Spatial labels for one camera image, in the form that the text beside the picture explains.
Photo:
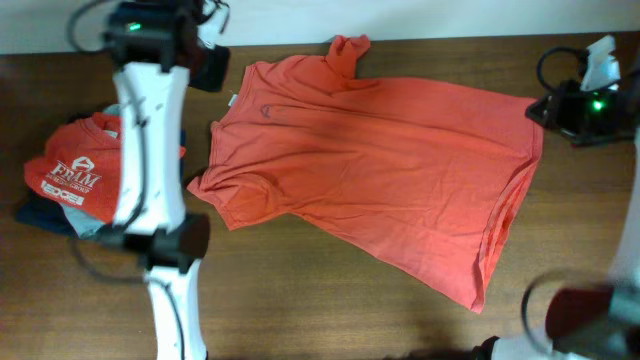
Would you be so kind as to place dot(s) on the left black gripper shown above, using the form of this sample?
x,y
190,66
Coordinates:
x,y
217,79

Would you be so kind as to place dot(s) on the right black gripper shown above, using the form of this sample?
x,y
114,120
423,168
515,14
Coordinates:
x,y
556,116

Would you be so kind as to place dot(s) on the plain red t-shirt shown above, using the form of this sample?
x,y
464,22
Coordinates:
x,y
424,175

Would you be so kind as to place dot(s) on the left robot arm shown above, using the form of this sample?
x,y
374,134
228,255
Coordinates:
x,y
159,49

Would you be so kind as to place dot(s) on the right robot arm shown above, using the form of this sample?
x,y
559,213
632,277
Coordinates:
x,y
591,317

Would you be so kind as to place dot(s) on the folded red printed t-shirt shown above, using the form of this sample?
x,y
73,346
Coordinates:
x,y
150,195

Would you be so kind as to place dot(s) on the folded navy blue t-shirt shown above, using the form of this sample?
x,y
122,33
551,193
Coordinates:
x,y
40,215

